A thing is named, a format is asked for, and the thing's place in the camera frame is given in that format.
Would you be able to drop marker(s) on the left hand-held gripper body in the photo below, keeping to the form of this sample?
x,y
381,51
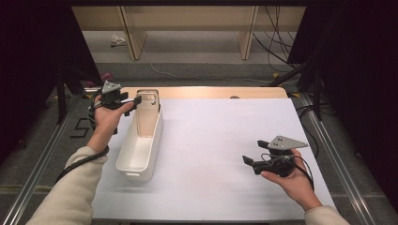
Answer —
x,y
112,97

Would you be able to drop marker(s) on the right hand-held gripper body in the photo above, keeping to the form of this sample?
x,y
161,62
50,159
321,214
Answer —
x,y
277,165

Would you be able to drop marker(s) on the beige phone case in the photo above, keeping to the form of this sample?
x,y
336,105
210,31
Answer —
x,y
146,120

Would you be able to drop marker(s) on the white plastic storage box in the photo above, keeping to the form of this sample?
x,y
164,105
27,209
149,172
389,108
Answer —
x,y
137,156

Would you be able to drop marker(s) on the person's left hand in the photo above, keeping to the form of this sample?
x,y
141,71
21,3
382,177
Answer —
x,y
104,125

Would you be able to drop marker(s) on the person's right hand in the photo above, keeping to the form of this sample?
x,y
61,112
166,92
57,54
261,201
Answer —
x,y
298,184

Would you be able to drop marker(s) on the pink object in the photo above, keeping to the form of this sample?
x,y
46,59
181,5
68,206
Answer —
x,y
106,76

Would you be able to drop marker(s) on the white table mat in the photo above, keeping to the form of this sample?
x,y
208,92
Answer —
x,y
212,150

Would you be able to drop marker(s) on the black metal stand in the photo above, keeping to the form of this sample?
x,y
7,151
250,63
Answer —
x,y
61,93
316,90

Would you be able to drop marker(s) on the crumpled white paper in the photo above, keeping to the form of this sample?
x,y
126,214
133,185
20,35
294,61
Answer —
x,y
117,40

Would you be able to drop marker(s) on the wooden table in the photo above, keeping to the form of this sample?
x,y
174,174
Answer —
x,y
203,92

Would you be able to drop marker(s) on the dark curtain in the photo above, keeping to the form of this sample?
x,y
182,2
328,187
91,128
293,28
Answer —
x,y
28,62
359,78

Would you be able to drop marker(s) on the wooden shelf unit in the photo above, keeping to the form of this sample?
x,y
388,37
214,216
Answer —
x,y
187,17

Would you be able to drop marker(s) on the aluminium floor rail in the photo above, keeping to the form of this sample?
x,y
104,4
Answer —
x,y
34,175
338,162

